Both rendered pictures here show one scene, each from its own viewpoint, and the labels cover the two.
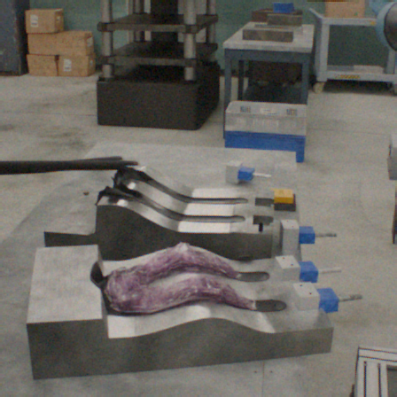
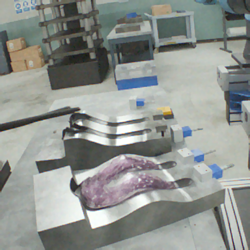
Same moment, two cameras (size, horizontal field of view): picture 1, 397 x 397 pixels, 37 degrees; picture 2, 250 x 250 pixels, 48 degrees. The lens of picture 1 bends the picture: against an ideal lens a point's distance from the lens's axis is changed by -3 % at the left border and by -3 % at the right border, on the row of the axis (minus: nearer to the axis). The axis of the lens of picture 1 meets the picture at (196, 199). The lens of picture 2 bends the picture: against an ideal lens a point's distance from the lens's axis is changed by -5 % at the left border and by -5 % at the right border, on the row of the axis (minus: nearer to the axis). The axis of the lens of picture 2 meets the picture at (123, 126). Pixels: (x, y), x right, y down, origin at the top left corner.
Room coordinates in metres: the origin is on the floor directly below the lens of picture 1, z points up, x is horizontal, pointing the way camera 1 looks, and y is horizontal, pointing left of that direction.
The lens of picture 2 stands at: (0.26, 0.05, 1.37)
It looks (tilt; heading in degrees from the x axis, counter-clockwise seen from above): 25 degrees down; 357
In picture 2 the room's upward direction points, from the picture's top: 9 degrees counter-clockwise
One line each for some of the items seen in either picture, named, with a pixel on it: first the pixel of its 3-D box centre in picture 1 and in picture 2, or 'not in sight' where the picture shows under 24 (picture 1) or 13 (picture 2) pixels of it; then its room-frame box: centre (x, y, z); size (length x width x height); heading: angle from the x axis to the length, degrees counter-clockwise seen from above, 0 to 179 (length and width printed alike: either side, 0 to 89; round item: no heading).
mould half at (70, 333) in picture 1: (175, 299); (125, 191); (0.94, 0.03, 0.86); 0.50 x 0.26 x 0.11; 100
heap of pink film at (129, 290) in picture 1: (177, 276); (124, 176); (0.95, 0.03, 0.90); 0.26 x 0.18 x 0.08; 100
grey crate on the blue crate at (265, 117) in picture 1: (267, 117); (135, 69); (4.55, -0.53, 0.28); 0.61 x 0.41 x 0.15; 79
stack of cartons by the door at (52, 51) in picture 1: (60, 42); (25, 53); (7.92, 1.77, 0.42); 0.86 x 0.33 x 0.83; 79
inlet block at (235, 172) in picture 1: (249, 174); (142, 101); (1.70, -0.16, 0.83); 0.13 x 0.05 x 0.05; 69
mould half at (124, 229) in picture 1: (164, 212); (103, 135); (1.31, 0.07, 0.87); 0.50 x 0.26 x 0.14; 83
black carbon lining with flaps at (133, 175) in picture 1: (170, 194); (104, 124); (1.30, 0.06, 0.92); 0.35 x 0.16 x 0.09; 83
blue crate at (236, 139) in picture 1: (266, 139); (137, 81); (4.55, -0.53, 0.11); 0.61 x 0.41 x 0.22; 79
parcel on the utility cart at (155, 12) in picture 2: (344, 9); (161, 11); (7.10, -1.66, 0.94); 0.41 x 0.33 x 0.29; 87
